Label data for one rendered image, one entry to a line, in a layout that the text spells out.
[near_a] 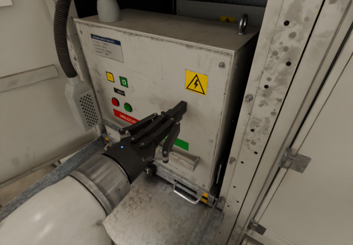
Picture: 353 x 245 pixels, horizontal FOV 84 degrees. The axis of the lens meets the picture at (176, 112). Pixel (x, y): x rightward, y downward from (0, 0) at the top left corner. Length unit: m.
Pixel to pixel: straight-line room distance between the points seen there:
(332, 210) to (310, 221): 0.07
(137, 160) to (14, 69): 0.58
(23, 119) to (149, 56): 0.56
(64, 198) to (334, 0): 0.44
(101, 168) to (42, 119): 0.61
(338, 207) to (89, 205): 0.46
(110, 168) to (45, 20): 0.58
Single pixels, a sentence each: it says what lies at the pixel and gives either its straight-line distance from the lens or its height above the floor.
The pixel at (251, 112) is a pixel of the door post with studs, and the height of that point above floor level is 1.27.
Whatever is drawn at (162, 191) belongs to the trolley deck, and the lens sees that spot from 0.79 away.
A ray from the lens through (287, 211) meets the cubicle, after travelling 0.59.
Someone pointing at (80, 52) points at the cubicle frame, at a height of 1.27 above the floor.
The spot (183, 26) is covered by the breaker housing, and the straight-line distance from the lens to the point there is 0.56.
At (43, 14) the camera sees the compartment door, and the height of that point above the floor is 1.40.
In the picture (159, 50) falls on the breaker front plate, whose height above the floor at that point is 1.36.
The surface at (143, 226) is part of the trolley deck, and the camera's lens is 0.74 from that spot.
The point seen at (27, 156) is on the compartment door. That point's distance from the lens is 1.00.
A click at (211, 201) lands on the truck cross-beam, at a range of 0.72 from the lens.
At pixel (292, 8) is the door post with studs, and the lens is 0.36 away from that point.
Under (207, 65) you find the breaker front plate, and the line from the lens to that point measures 0.42.
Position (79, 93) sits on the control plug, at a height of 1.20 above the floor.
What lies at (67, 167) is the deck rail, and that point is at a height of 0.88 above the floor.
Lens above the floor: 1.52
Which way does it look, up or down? 37 degrees down
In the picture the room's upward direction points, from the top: straight up
